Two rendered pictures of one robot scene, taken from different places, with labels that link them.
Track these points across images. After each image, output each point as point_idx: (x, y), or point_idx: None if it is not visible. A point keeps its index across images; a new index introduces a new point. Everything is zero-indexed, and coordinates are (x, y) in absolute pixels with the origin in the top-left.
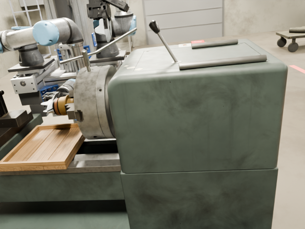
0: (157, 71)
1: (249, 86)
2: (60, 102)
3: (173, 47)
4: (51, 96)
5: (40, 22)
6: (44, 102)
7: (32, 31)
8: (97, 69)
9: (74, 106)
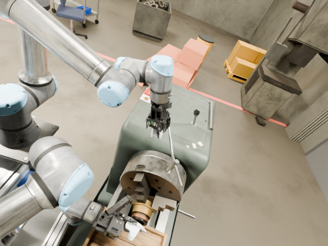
0: (209, 138)
1: None
2: (149, 214)
3: (149, 106)
4: (122, 224)
5: (80, 178)
6: None
7: (65, 201)
8: (169, 164)
9: (181, 198)
